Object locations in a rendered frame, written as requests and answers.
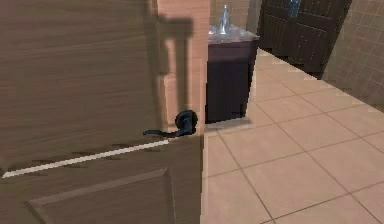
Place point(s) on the dark cabinet with marble top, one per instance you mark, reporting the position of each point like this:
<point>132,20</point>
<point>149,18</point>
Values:
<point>228,80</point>

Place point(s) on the brown wooden room door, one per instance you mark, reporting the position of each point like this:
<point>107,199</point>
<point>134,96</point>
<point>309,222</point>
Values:
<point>83,83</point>

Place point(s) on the dark brown panelled cupboard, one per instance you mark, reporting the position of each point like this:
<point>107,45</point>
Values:
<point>300,33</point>

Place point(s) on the blue glass bottle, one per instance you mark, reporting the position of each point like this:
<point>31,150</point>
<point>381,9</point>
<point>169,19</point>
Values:
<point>294,7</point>

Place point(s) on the clear glass bottle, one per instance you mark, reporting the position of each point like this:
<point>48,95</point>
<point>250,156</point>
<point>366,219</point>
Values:
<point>224,20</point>

